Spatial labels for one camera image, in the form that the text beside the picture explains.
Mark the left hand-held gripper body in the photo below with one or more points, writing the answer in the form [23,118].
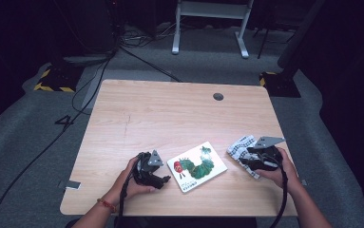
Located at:
[146,169]

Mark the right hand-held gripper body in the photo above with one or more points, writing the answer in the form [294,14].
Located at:
[270,156]

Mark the blue white striped cloth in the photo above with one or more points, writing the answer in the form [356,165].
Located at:
[239,148]

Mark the caterpillar picture book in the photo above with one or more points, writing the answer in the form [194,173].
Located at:
[198,167]

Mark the person's right hand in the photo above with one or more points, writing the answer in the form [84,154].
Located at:
[285,177]

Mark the person's left hand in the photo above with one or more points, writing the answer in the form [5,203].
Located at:
[124,186]

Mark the grey tape piece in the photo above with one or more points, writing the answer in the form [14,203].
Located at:
[303,182]
[72,184]

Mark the grey table grommet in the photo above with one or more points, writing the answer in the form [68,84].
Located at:
[218,96]

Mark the black base with yellow corner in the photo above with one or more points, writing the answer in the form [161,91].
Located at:
[281,85]

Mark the black tripod stand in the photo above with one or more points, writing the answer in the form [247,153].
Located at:
[263,44]

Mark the dark slanted pole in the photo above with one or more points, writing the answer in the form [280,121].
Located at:
[300,34]

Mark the black yellow striped base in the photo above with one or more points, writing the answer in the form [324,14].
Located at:
[59,79]

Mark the dark equipment box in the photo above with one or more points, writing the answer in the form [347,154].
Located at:
[87,28]

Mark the white metal desk frame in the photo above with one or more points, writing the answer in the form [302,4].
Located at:
[213,9]

